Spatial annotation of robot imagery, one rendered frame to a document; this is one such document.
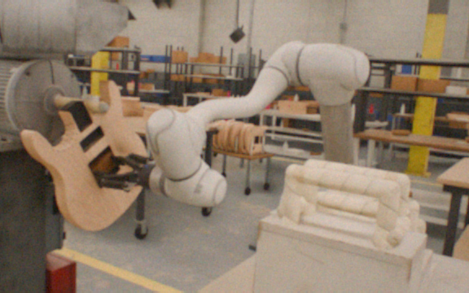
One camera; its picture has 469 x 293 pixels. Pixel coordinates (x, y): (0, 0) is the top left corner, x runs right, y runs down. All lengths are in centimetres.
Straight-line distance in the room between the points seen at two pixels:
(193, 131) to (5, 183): 76
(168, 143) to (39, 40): 45
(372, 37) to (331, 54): 1095
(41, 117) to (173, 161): 54
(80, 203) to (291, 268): 74
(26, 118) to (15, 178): 27
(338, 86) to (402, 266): 75
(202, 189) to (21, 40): 62
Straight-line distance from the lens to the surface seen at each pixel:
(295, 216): 82
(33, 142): 124
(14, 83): 143
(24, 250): 173
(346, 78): 137
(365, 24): 1242
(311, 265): 81
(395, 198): 75
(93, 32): 119
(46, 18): 125
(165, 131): 103
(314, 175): 78
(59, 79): 149
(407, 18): 1222
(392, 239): 76
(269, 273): 85
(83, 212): 138
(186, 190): 113
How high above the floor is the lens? 136
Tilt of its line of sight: 9 degrees down
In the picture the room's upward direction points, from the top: 4 degrees clockwise
